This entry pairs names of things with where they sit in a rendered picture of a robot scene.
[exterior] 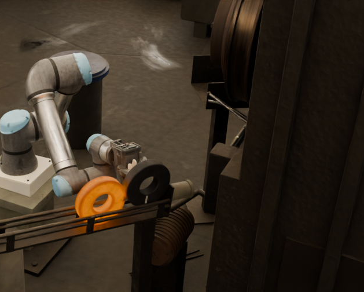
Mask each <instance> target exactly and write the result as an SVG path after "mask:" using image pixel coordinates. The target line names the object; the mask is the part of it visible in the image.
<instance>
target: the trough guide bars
mask: <svg viewBox="0 0 364 292"><path fill-rule="evenodd" d="M106 200H107V199H103V200H98V201H94V204H93V206H94V205H100V204H103V203H105V202H106ZM166 203H170V199H165V200H160V201H156V202H151V203H146V204H142V205H137V206H131V207H127V208H123V209H118V210H112V211H107V212H104V213H98V214H93V215H90V216H85V217H79V215H78V214H77V212H76V211H70V212H66V213H61V214H55V215H52V216H47V217H41V218H36V219H32V220H27V221H22V222H16V223H12V224H7V225H6V223H9V222H15V221H20V220H26V219H29V218H35V217H40V216H45V215H49V214H54V213H60V212H64V211H69V210H75V205H74V206H68V207H63V208H59V209H54V210H48V211H43V212H39V213H34V214H28V215H24V216H19V217H13V218H8V219H4V220H0V239H2V238H7V239H3V240H0V244H5V243H6V253H10V252H13V251H14V242H15V241H18V240H23V239H28V238H33V237H37V236H42V235H47V234H50V233H55V232H60V231H65V230H68V229H74V228H79V227H83V226H87V227H86V235H89V234H92V233H93V230H94V224H97V223H100V222H106V221H110V220H115V219H118V218H124V217H129V216H134V215H137V214H142V213H147V212H150V211H155V210H157V219H159V218H163V214H164V209H166V208H169V207H170V205H169V204H166ZM155 205H158V206H156V207H151V206H155ZM146 207H151V208H147V209H142V208H146ZM137 209H142V210H137ZM132 210H137V211H132ZM127 211H132V212H129V213H124V214H118V213H123V212H127ZM113 214H118V215H115V216H110V217H105V216H109V215H113ZM72 215H76V218H74V219H71V220H65V221H60V222H55V223H52V224H46V225H41V226H38V227H33V228H27V229H22V230H19V231H13V232H8V233H5V229H8V228H14V227H19V226H22V225H28V224H33V223H37V222H42V221H47V220H52V219H56V218H61V217H67V216H72ZM99 217H105V218H100V219H96V220H95V218H99ZM86 220H87V221H86ZM81 221H86V222H81ZM75 222H81V223H78V224H72V223H75ZM67 224H72V225H67ZM62 225H67V226H64V227H59V228H54V229H48V228H53V227H58V226H62ZM43 229H48V230H45V231H40V232H35V233H30V234H26V235H21V234H24V233H29V232H34V231H39V230H43ZM15 235H21V236H16V237H15Z"/></svg>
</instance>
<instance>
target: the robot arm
mask: <svg viewBox="0 0 364 292"><path fill-rule="evenodd" d="M91 82H92V73H91V68H90V64H89V61H88V59H87V57H86V56H85V55H84V54H83V53H73V54H69V55H65V56H59V57H53V58H49V59H43V60H40V61H38V62H37V63H35V64H34V65H33V66H32V68H31V69H30V71H29V73H28V75H27V79H26V83H25V92H26V96H27V100H28V103H29V104H30V105H32V106H33V108H34V111H35V112H30V113H28V111H26V110H23V109H21V110H19V109H16V110H13V111H10V112H7V113H6V114H5V115H3V117H2V118H1V120H0V132H1V140H2V150H3V151H2V156H1V160H0V170H1V172H3V173H4V174H7V175H10V176H24V175H27V174H30V173H32V172H33V171H35V170H36V169H37V168H38V159H37V157H36V156H35V154H34V151H33V149H32V142H34V141H39V140H45V143H46V146H47V150H48V152H49V155H50V159H51V161H52V164H53V167H54V170H55V172H56V176H55V177H53V179H52V185H53V190H54V193H55V194H56V195H57V196H58V197H59V198H64V197H67V196H73V195H75V194H78V193H79V191H80V190H81V189H82V188H83V186H84V185H86V184H87V183H88V182H89V181H91V180H93V179H95V178H97V177H101V176H109V177H113V178H115V179H117V175H118V176H119V179H120V182H121V184H122V186H123V181H124V178H125V176H126V175H127V173H128V172H129V171H130V170H131V169H132V168H133V167H134V166H135V165H136V164H138V163H139V162H141V160H140V158H142V152H141V146H140V145H138V144H136V143H134V142H132V143H128V142H126V143H123V144H122V140H121V139H118V140H115V141H113V140H111V139H110V138H108V137H107V136H105V135H102V134H94V135H92V136H90V137H89V139H88V141H87V144H86V147H87V150H88V151H89V153H91V154H92V157H93V167H90V168H86V169H82V170H78V167H77V165H76V162H75V158H74V156H73V153H72V150H71V147H70V144H69V141H68V138H67V135H66V132H67V131H68V130H69V123H70V121H69V115H68V112H67V108H68V106H69V103H70V101H71V99H72V96H73V95H74V94H76V93H77V92H78V91H79V90H80V89H81V87H82V86H83V85H88V84H91ZM128 144H129V145H128ZM116 172H117V174H116Z"/></svg>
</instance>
